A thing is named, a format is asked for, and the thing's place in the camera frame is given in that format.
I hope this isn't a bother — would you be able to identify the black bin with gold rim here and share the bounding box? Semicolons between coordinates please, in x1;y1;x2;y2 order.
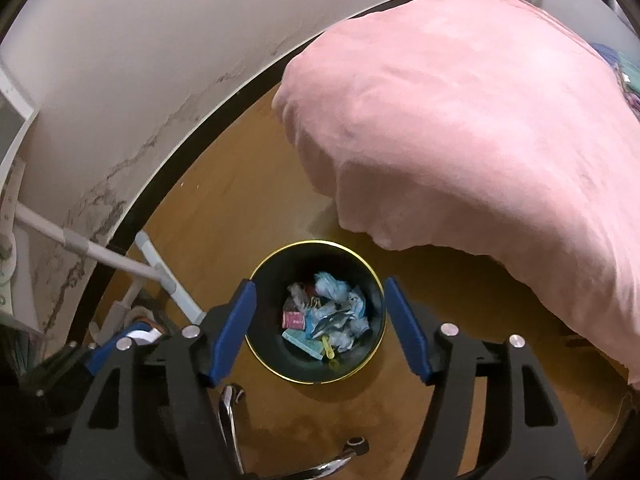
244;240;387;385

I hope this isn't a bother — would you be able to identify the pink blanket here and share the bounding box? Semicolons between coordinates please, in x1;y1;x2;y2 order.
271;0;640;387

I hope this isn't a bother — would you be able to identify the chrome chair base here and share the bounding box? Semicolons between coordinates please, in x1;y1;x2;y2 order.
218;383;371;480

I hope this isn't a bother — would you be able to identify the white desk frame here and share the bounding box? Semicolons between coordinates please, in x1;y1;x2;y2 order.
0;57;207;341

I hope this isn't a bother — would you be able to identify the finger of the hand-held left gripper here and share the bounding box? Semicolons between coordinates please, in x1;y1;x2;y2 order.
85;344;121;377

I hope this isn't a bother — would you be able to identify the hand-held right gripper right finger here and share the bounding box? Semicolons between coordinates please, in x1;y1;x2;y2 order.
383;276;586;480

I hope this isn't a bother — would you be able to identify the yellow plastic stick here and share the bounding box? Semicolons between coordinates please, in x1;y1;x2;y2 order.
321;335;342;365

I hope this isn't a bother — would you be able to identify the colourful bedding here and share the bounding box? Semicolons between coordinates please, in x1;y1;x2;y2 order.
591;41;640;122

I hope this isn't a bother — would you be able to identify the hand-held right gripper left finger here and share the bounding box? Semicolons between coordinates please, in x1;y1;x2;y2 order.
60;280;259;480

